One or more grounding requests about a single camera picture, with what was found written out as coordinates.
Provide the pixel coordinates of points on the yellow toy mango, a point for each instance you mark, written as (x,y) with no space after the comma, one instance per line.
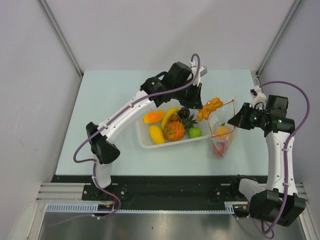
(156,134)

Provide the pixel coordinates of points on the clear zip bag red zipper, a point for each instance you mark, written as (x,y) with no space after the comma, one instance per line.
(219,118)

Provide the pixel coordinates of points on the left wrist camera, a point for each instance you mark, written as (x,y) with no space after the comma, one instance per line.
(197,72)

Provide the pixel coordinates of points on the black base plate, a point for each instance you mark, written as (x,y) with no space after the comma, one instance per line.
(161,193)

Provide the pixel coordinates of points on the orange toy pineapple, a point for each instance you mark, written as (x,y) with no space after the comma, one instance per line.
(175,131)

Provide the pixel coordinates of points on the green toy bell pepper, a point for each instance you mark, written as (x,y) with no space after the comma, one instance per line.
(194,132)

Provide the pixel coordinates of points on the white perforated plastic basket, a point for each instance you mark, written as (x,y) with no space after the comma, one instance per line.
(143,129)

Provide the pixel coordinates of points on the yellow toy banana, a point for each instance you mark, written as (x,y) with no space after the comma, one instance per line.
(167,116)

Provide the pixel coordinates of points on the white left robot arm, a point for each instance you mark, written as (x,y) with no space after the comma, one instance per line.
(181,83)

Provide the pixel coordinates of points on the orange toy papaya half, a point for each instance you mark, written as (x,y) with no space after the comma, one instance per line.
(153,117)

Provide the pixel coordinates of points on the pink toy peach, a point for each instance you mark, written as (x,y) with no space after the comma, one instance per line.
(219,149)

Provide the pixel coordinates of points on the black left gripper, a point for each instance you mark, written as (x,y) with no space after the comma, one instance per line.
(195,102)

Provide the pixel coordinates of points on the aluminium frame post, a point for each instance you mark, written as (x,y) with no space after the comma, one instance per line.
(49,15)
(279,35)

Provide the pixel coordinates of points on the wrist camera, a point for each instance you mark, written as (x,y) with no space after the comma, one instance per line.
(258,97)
(197,72)

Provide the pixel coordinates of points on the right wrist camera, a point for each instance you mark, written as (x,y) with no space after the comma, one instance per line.
(258,97)

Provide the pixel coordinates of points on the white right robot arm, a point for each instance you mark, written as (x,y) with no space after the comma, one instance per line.
(278,202)

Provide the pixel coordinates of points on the aluminium frame post left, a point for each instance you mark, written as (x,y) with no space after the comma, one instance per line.
(49,15)

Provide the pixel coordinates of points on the aluminium frame post right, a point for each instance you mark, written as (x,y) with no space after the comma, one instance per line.
(279,35)

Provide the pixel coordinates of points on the orange toy ginger root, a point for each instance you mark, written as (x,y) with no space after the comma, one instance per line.
(211,106)

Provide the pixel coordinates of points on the brown toy potato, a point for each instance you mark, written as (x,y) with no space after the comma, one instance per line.
(174,118)

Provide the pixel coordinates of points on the dark purple toy eggplant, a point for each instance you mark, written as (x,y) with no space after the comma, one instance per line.
(184,113)

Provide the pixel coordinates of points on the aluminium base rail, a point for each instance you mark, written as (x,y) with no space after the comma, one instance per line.
(60,192)

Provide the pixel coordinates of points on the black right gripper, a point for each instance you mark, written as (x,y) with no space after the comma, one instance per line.
(240,119)

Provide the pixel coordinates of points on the orange toy fruit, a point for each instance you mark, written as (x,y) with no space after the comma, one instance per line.
(223,130)

